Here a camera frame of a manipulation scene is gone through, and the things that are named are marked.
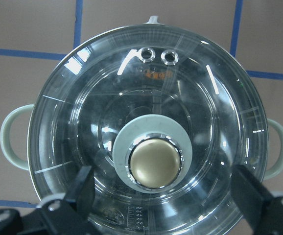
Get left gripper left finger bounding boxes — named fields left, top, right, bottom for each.
left=0, top=166, right=94, bottom=235

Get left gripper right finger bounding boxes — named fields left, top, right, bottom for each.
left=231, top=164, right=283, bottom=235

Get glass pot lid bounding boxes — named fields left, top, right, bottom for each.
left=27, top=23, right=269, bottom=235

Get pale green cooking pot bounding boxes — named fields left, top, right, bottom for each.
left=0, top=16, right=283, bottom=235

